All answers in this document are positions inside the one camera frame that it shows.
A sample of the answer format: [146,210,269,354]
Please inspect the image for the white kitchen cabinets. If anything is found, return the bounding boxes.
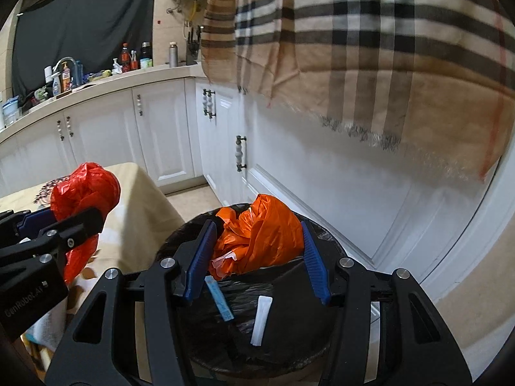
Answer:
[1,78,514,280]

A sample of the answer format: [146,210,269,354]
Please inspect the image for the black window curtain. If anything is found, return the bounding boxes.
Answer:
[11,0,155,98]

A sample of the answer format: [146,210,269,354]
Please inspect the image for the blue strip in bin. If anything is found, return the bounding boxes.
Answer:
[204,275,234,322]

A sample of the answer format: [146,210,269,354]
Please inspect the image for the red plastic bag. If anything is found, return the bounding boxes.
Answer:
[50,162,121,286]

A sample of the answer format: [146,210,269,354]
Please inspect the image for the dark sauce bottle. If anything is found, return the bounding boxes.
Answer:
[120,43,131,72]

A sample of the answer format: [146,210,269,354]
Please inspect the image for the orange dish soap bottle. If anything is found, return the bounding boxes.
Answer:
[61,61,71,92]

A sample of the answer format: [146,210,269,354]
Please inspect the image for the steel thermos bottle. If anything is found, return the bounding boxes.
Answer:
[168,42,179,68]

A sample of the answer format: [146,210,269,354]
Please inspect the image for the chrome faucet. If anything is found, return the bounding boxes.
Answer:
[52,57,81,91]

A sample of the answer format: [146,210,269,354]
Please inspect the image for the dark jar green label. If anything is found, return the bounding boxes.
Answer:
[140,42,153,69]

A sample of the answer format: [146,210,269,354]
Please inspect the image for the white spray bottle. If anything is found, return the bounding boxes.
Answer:
[51,71,62,97]

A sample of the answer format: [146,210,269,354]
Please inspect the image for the plaid beige scarf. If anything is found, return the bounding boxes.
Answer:
[201,0,514,178]

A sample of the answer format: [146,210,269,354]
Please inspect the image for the black knife block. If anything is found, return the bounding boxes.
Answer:
[186,25,201,65]

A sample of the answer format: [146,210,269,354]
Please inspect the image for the orange plastic bag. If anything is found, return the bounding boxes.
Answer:
[209,194,304,280]

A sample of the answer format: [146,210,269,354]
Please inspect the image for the white strip in bin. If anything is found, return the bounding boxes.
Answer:
[250,295,273,347]

